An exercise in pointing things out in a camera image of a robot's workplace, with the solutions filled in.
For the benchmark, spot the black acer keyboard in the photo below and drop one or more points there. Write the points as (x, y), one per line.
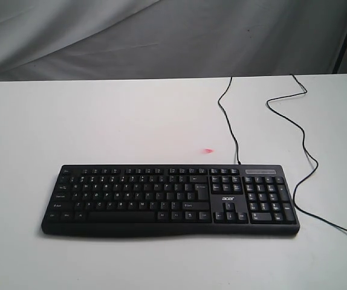
(166, 200)

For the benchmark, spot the grey backdrop cloth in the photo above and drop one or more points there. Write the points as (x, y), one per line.
(93, 40)

